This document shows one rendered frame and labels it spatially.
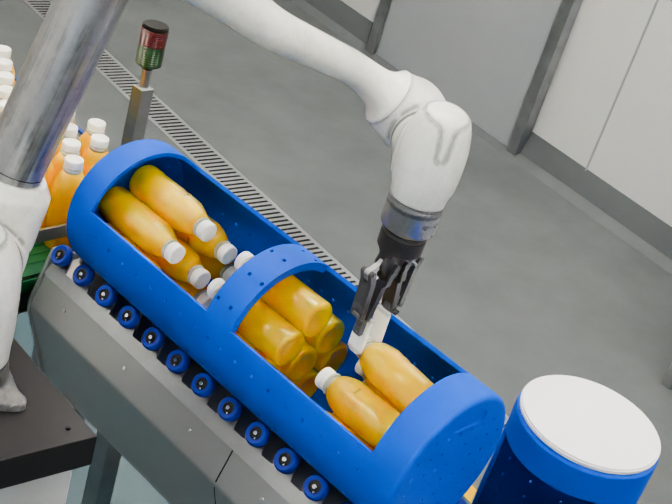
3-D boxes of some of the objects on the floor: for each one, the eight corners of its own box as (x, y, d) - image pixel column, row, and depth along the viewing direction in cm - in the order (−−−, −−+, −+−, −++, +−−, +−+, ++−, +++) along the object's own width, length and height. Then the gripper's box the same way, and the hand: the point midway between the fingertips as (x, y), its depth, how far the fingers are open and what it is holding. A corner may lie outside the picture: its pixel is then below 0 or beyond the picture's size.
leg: (75, 593, 287) (119, 394, 256) (61, 578, 290) (104, 378, 259) (94, 584, 291) (141, 386, 261) (81, 568, 294) (125, 371, 264)
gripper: (388, 251, 178) (345, 372, 190) (455, 230, 190) (411, 345, 202) (354, 225, 182) (314, 345, 194) (422, 206, 193) (380, 321, 205)
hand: (369, 329), depth 196 cm, fingers closed on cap, 4 cm apart
